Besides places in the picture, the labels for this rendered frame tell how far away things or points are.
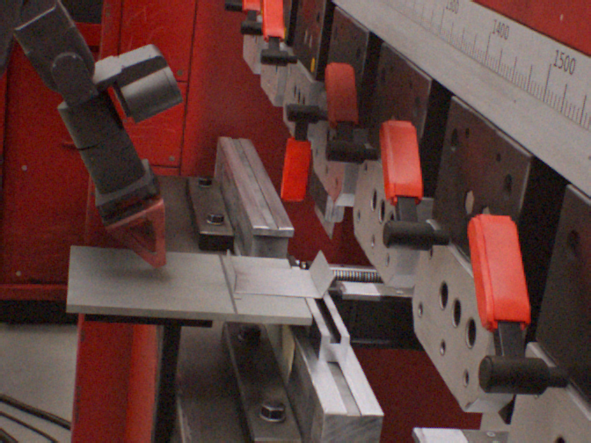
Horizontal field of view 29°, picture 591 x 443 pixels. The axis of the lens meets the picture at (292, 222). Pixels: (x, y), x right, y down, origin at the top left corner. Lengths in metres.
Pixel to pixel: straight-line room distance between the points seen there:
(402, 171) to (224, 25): 1.38
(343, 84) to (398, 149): 0.20
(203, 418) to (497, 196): 0.68
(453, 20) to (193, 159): 1.41
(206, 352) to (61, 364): 1.97
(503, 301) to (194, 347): 0.91
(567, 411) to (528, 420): 0.05
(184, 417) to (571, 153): 0.78
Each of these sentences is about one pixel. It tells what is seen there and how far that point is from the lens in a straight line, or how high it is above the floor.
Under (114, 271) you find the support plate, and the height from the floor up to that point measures 1.00.
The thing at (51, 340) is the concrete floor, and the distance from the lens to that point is 3.54.
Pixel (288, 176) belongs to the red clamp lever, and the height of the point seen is 1.18.
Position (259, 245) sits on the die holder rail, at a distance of 1.65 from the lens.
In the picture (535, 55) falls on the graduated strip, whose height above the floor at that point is 1.39.
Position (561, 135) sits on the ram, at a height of 1.36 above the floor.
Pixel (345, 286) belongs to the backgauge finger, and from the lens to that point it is 1.34.
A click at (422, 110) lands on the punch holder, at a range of 0.83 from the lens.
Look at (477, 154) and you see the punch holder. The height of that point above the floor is 1.32.
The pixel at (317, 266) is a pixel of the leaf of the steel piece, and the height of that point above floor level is 1.02.
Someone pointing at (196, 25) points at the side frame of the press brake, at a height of 1.16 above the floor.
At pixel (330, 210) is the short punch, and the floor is 1.11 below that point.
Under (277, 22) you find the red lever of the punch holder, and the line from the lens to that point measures 1.33.
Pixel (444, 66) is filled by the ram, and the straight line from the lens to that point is 0.80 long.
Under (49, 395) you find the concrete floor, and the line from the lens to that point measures 3.21.
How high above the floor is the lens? 1.48
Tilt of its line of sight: 18 degrees down
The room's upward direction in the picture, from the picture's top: 8 degrees clockwise
